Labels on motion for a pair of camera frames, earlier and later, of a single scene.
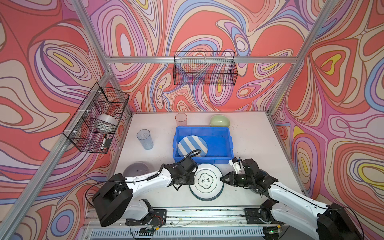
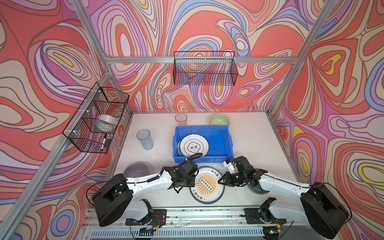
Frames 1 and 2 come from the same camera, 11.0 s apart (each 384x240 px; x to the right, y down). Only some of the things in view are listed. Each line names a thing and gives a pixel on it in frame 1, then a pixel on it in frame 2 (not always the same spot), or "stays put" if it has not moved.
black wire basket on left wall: (94, 125) stays put
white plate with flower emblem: (207, 185) -> (192, 144)
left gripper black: (192, 179) stays put
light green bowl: (219, 121) stays put
